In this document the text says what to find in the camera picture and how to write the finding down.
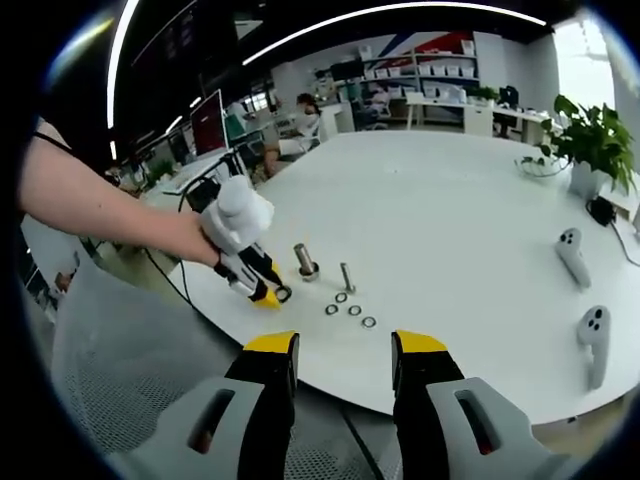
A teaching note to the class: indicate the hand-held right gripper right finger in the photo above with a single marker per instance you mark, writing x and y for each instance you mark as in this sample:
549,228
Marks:
422,390

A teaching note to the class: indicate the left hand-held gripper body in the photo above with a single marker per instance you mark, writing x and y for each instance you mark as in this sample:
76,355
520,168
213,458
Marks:
240,215

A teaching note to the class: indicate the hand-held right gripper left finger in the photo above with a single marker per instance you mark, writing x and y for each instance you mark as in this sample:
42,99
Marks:
267,390

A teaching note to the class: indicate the large threaded stud bolt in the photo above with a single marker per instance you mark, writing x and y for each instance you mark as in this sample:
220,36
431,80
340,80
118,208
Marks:
303,257

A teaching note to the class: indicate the small steel washer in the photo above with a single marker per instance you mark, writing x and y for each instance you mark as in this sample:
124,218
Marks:
327,310
363,323
336,298
349,310

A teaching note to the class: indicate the small threaded stud bolt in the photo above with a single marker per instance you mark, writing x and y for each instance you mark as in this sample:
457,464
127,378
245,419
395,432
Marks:
346,275

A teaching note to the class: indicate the person's left hand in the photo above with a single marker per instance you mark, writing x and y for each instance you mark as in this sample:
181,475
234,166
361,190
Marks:
202,245

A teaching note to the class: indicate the white standing desk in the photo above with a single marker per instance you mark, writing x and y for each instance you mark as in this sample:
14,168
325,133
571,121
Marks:
200,167

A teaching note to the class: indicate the computer monitor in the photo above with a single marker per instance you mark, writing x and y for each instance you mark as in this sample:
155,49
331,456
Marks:
209,125

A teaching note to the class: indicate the grey mesh chair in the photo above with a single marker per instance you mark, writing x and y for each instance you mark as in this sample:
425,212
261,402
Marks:
125,350

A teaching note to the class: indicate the white handheld controller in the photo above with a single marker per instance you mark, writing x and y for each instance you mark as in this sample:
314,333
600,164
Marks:
572,257
595,345

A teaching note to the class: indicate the curved ceiling light strip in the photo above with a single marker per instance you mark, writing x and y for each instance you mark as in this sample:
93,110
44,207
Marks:
390,7
116,60

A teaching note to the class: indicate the shelf with white bins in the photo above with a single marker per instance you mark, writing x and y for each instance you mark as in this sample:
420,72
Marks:
430,70

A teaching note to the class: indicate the black power adapter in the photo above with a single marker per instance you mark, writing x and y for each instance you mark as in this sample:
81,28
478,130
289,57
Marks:
600,210

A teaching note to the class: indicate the white cabinet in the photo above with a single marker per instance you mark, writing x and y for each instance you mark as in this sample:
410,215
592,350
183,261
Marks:
478,120

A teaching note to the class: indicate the white plant pot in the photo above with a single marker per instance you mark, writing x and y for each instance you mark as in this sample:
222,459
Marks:
587,180

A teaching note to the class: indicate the green leafy plant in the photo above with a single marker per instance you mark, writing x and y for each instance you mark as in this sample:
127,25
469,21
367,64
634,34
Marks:
590,135

